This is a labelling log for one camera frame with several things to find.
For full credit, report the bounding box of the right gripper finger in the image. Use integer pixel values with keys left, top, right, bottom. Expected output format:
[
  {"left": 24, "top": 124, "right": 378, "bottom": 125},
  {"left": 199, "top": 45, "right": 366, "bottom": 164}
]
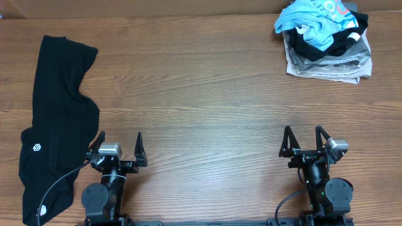
[
  {"left": 279, "top": 126, "right": 301, "bottom": 156},
  {"left": 315, "top": 126, "right": 331, "bottom": 150}
]

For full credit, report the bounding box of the light blue t-shirt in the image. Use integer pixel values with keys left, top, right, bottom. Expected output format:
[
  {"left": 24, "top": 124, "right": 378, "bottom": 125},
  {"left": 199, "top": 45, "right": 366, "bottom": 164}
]
[{"left": 274, "top": 0, "right": 359, "bottom": 51}]

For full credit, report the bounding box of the beige folded garment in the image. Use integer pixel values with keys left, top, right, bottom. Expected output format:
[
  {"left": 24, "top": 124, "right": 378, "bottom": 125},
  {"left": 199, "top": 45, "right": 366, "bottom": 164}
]
[{"left": 283, "top": 33, "right": 372, "bottom": 84}]

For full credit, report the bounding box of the black folded garment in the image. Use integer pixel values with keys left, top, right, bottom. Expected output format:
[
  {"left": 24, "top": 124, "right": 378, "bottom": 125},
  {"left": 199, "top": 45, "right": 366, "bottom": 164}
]
[{"left": 286, "top": 11, "right": 369, "bottom": 62}]

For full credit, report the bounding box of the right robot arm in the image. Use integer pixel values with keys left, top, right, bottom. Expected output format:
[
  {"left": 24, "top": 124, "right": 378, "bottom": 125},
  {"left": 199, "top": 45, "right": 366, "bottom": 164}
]
[{"left": 273, "top": 126, "right": 354, "bottom": 226}]

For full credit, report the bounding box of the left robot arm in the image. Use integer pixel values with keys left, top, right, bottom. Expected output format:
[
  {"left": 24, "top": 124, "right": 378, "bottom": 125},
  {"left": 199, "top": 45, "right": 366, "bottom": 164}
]
[{"left": 81, "top": 131, "right": 148, "bottom": 226}]

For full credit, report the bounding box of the grey folded garment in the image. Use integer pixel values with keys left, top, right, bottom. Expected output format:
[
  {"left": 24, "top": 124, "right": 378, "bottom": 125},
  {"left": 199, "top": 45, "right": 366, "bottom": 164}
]
[{"left": 289, "top": 38, "right": 371, "bottom": 73}]

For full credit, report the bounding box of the black t-shirt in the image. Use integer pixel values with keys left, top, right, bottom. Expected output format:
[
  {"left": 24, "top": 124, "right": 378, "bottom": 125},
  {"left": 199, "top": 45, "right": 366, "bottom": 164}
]
[{"left": 18, "top": 36, "right": 99, "bottom": 225}]

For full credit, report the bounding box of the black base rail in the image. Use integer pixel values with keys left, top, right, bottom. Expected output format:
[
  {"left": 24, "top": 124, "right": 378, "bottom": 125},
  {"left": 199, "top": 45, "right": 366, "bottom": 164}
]
[{"left": 77, "top": 217, "right": 354, "bottom": 226}]

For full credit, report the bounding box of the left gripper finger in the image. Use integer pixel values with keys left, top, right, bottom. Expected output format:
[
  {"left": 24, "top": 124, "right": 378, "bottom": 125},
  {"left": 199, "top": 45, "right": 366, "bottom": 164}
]
[
  {"left": 134, "top": 132, "right": 146, "bottom": 161},
  {"left": 89, "top": 131, "right": 106, "bottom": 153}
]

